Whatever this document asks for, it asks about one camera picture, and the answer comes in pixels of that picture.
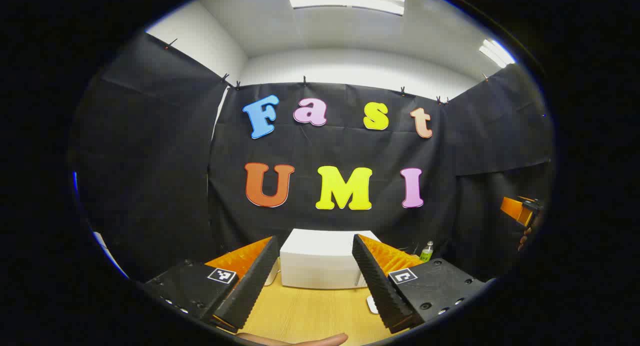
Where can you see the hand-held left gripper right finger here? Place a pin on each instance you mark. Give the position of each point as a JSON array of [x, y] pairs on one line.
[[377, 283]]

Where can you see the white microwave oven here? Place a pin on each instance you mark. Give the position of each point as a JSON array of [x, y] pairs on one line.
[[320, 261]]

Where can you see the green drink bottle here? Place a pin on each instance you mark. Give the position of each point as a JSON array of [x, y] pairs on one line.
[[426, 252]]

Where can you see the black backdrop cloth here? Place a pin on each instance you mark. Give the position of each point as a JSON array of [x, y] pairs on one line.
[[150, 161]]

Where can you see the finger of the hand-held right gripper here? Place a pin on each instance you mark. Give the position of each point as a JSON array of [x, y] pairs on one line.
[[514, 208]]

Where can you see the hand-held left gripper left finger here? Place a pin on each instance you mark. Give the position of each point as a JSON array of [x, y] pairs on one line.
[[252, 283]]

